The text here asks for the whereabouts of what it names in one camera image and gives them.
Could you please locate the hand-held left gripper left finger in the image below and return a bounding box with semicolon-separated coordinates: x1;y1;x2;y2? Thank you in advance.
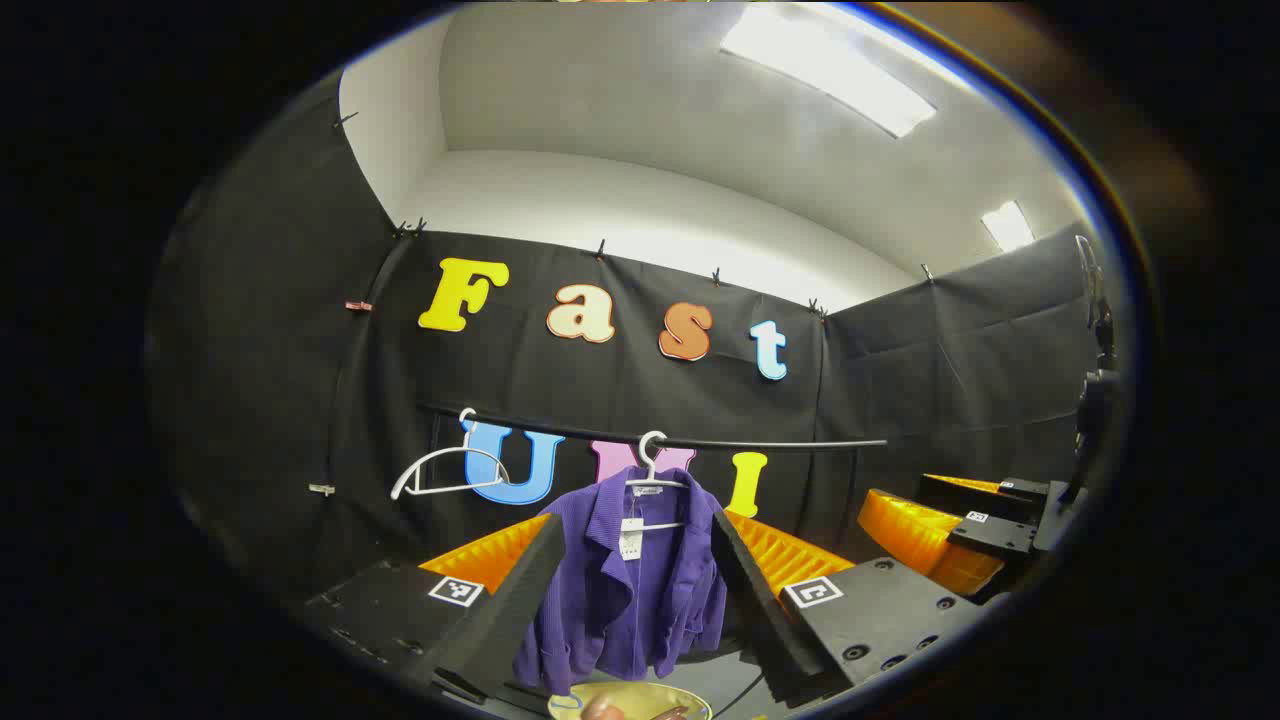
300;512;568;706

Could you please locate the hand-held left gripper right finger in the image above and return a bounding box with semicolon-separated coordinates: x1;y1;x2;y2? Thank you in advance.
708;508;991;706

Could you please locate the purple ribbed shirt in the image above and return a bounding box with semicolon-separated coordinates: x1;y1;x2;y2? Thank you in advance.
512;465;731;698

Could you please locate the beige laundry hamper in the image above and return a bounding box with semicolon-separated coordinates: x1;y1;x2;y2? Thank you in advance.
547;680;713;720

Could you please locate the white plastic hanger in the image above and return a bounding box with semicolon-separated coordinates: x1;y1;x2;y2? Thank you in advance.
390;408;513;501
622;430;693;531

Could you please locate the black clothes rack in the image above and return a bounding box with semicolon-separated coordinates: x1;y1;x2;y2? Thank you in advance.
418;400;889;531

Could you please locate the small ceiling light panel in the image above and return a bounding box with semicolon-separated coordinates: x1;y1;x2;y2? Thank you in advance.
980;200;1037;253

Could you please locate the long ceiling light panel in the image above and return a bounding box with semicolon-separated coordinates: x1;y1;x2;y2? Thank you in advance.
720;5;938;139

